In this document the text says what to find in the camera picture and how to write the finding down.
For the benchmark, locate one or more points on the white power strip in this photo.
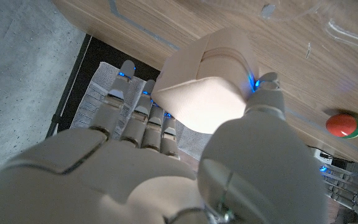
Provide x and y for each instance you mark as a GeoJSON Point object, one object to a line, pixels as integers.
{"type": "Point", "coordinates": [317, 153]}

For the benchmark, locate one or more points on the colourful striped wooden maraca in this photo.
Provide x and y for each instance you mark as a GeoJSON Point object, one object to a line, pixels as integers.
{"type": "Point", "coordinates": [343, 124]}

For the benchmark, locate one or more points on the black backdrop stand pole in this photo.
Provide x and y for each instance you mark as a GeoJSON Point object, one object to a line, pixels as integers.
{"type": "Point", "coordinates": [70, 84]}

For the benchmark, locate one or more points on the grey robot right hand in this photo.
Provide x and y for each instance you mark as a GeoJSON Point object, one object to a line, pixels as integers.
{"type": "Point", "coordinates": [120, 180]}

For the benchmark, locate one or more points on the printed fabric backdrop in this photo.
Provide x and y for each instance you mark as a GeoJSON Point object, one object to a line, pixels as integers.
{"type": "Point", "coordinates": [93, 93]}

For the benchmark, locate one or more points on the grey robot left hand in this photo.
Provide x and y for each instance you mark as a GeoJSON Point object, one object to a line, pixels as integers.
{"type": "Point", "coordinates": [356, 193]}

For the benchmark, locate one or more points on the clear plastic clamshell container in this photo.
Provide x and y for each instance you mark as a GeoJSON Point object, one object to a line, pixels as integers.
{"type": "Point", "coordinates": [291, 9]}

